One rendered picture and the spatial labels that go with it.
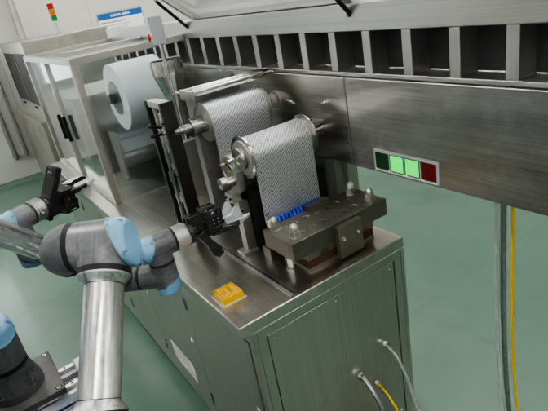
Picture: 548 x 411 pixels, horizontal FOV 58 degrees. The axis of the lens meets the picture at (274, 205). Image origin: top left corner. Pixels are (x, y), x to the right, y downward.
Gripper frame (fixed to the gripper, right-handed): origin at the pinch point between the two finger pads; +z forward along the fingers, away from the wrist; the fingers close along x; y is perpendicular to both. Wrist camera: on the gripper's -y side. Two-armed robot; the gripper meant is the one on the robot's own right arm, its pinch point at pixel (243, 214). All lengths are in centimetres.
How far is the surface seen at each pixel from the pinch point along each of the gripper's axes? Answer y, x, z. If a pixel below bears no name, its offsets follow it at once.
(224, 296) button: -16.9, -11.2, -17.8
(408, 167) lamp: 9, -35, 40
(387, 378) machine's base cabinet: -74, -23, 31
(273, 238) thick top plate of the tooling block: -7.3, -9.3, 3.8
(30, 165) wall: -77, 559, -4
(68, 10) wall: 93, 554, 101
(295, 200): -2.9, 0.3, 20.8
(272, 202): -0.2, 0.2, 11.7
